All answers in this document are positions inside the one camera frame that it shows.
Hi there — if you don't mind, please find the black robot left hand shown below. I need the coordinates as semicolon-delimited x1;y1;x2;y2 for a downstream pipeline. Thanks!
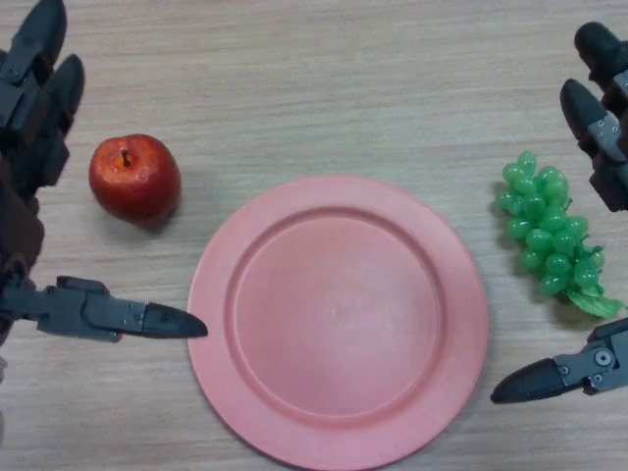
0;0;209;344

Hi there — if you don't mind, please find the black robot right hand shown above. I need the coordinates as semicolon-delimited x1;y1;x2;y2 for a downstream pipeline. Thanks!
490;22;628;405

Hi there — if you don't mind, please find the red apple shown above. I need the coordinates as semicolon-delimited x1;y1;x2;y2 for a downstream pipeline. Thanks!
87;132;183;228

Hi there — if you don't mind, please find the pink round plate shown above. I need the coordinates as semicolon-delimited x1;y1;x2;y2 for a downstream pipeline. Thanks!
186;175;491;471

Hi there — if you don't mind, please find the green grape bunch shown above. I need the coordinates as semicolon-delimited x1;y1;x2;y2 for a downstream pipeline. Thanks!
493;149;627;320

